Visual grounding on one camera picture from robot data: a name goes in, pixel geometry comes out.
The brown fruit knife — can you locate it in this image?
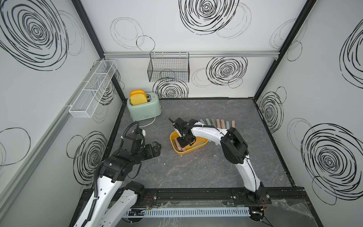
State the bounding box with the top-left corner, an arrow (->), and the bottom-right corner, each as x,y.
221,120 -> 226,129

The dark grey green knife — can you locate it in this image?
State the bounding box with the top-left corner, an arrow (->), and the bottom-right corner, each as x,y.
211,118 -> 217,128

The yellow toast slice rear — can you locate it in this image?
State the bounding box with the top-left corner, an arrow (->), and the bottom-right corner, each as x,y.
130,89 -> 146,96

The aluminium wall rail left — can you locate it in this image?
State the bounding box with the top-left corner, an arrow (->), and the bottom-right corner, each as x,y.
1,72 -> 90,217

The aluminium wall rail back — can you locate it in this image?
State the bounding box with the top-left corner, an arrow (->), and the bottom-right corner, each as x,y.
104,51 -> 280,59

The yellow toast slice front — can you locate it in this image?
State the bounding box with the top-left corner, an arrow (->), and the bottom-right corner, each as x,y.
130,92 -> 147,106

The white mesh wall shelf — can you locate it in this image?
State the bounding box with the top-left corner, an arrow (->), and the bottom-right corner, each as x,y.
69,60 -> 117,118

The yellow storage box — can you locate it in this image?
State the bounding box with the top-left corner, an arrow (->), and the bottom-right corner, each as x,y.
170,131 -> 208,156

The mint green toaster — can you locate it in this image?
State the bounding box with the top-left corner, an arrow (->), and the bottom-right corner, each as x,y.
127,92 -> 162,121

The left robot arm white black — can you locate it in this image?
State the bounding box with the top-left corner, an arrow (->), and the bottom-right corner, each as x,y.
75,122 -> 162,227

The white toaster power cable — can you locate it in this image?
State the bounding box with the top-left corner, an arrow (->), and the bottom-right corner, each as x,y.
132,115 -> 157,128

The black wire wall basket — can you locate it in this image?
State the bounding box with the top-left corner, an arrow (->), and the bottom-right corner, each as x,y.
147,52 -> 190,83

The aluminium wall rail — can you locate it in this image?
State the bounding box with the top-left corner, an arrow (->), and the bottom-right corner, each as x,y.
104,51 -> 280,59
1,72 -> 90,217

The black corner frame post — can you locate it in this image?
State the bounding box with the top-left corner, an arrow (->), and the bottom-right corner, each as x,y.
253,0 -> 317,103
71,0 -> 126,103

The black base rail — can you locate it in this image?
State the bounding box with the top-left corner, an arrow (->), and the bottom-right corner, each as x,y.
80,186 -> 308,206

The black corner frame post right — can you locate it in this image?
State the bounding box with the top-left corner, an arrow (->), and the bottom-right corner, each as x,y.
253,0 -> 317,103

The pink handled fruit knife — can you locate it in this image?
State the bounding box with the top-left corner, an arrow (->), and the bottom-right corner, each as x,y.
216,119 -> 221,128

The yellow toast slice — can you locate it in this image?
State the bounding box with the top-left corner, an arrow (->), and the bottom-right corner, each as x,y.
130,89 -> 146,96
130,92 -> 147,106

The white slotted cable duct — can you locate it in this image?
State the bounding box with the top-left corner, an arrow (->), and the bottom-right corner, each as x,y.
124,207 -> 251,218

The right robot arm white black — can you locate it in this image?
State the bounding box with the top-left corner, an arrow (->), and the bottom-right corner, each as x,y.
173,119 -> 263,200

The black corner frame post left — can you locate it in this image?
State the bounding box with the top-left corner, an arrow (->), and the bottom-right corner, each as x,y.
71,0 -> 126,103

